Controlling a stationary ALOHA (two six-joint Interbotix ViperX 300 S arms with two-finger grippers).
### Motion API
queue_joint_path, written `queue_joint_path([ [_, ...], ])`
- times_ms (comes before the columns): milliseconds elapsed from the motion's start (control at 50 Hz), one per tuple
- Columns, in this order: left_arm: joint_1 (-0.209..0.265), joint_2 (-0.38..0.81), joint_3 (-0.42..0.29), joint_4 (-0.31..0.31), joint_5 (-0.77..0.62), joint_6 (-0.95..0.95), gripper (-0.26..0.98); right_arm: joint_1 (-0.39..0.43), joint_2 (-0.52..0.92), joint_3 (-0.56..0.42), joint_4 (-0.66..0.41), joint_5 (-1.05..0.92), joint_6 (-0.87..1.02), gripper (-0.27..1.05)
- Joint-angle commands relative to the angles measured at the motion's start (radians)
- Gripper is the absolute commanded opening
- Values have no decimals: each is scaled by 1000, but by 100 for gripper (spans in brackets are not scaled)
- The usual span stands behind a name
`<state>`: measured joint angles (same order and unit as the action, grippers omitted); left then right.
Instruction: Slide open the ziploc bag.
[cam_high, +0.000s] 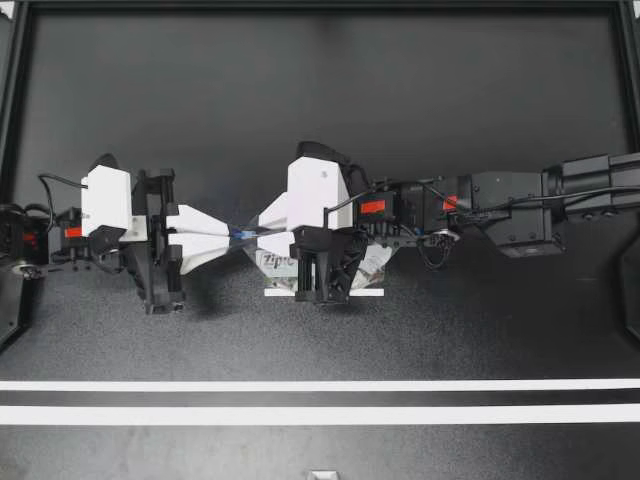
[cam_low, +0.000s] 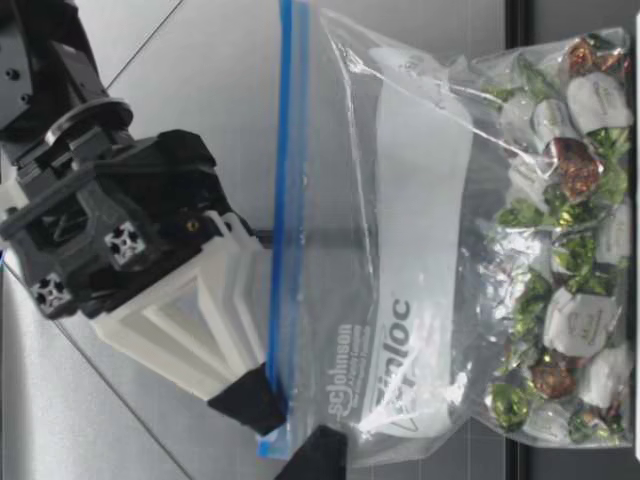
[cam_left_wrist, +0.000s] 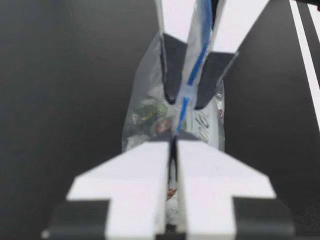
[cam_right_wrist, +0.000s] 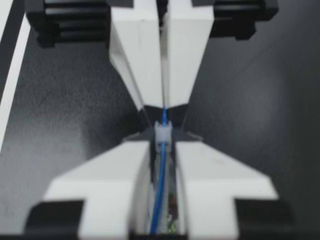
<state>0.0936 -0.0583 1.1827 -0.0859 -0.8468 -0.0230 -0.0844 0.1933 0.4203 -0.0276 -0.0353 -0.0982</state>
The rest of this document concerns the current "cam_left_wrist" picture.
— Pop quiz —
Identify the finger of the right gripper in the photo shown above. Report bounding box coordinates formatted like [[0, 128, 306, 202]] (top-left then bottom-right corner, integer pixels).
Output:
[[154, 0, 196, 105], [193, 0, 270, 111]]

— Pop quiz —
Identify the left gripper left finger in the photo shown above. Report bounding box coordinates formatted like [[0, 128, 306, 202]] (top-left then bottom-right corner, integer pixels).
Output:
[[41, 136, 174, 240]]

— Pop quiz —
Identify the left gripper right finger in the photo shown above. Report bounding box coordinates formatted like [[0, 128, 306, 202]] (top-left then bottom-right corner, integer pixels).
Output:
[[176, 132, 295, 240]]

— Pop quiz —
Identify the clear zip bag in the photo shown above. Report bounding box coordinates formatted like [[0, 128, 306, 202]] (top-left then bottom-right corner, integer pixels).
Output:
[[121, 0, 226, 229]]

